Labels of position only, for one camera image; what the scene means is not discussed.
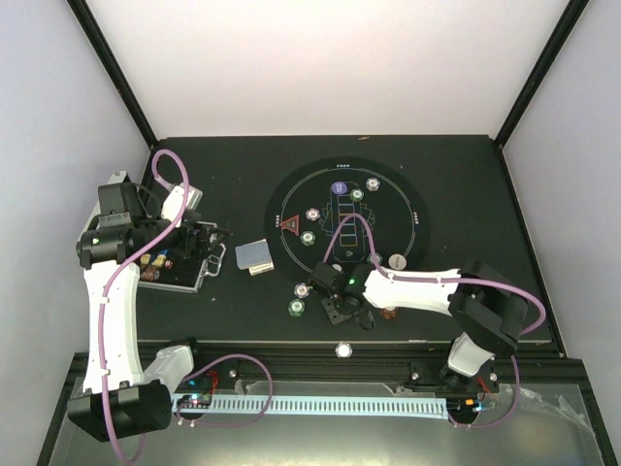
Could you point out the aluminium poker chip case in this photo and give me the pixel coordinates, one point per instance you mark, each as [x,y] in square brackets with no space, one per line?
[188,273]

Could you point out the purple round blind button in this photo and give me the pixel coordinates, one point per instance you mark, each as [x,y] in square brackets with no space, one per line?
[339,188]

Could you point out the green poker chip stack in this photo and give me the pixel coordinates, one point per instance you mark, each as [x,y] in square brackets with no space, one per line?
[296,307]

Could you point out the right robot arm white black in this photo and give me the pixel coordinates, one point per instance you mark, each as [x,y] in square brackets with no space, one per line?
[490,314]

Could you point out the white slotted cable duct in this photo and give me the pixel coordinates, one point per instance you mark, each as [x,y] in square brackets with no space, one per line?
[290,405]

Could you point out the chips inside case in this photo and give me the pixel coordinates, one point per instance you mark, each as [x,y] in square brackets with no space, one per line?
[152,264]

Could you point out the blue chip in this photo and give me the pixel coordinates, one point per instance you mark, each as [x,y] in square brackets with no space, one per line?
[301,290]

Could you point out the white chip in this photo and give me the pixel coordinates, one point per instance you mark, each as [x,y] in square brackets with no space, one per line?
[343,350]

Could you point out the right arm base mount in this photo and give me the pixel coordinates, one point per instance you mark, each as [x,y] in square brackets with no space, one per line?
[466,397]

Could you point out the round black poker mat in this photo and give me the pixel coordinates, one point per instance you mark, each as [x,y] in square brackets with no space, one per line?
[394,219]

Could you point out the red triangular dealer button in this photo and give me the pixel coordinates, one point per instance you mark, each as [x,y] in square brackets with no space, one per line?
[291,224]

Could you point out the blue playing card deck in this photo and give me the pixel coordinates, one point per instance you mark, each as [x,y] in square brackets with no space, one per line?
[253,254]

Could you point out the white round blind button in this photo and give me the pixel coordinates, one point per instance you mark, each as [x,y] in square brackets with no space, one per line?
[397,262]

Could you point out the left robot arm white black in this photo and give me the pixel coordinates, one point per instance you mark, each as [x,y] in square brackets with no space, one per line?
[121,247]

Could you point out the red poker chip stack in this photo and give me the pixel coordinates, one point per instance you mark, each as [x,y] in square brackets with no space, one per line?
[388,313]

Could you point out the white card box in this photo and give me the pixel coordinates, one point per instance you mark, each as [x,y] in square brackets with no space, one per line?
[261,268]

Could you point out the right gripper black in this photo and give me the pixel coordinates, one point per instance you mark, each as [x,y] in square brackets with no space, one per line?
[334,316]

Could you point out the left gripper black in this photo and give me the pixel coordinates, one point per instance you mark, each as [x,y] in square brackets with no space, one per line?
[189,250]

